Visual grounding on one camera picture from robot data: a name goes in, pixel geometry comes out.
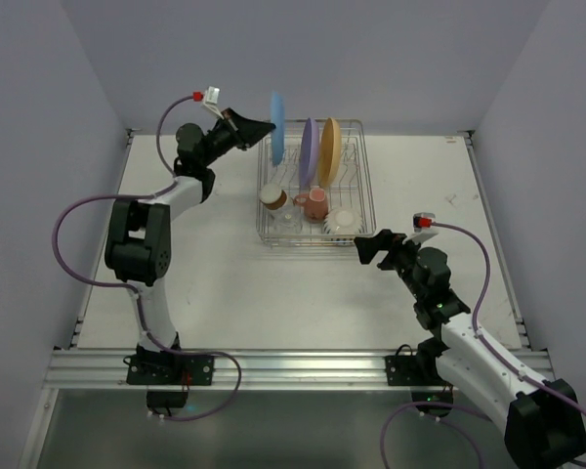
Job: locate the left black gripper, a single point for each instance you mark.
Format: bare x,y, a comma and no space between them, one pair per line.
234,130

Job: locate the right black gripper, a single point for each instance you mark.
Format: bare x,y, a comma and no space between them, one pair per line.
388,250

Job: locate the blue plate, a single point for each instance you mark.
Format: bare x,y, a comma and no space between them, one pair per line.
277,128

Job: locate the white brown mug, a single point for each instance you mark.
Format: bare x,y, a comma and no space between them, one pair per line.
274,197

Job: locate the purple plate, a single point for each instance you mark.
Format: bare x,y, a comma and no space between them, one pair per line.
309,153

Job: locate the yellow plate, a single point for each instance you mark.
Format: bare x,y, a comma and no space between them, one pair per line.
329,153

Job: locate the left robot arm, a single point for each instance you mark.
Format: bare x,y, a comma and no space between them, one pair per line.
138,245

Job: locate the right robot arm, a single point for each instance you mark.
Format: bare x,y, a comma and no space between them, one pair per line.
539,418

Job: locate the white blue striped bowl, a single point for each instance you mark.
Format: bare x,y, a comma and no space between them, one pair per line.
342,221

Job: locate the pink dotted mug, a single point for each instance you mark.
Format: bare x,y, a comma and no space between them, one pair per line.
314,204

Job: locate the clear glass cup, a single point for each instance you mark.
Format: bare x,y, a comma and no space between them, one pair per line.
288,220

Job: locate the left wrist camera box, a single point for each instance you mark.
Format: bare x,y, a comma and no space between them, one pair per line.
210,101

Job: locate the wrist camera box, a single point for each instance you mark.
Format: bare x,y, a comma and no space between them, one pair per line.
210,101
424,228

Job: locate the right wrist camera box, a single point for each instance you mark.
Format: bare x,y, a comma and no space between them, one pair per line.
424,228

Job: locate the wire dish rack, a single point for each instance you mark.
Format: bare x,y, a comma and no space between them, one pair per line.
314,185

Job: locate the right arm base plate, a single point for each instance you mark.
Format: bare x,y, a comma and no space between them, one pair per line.
416,370

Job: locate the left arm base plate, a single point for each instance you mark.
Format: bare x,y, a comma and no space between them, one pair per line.
148,368

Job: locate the aluminium mounting rail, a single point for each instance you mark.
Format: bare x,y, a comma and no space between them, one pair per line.
105,369

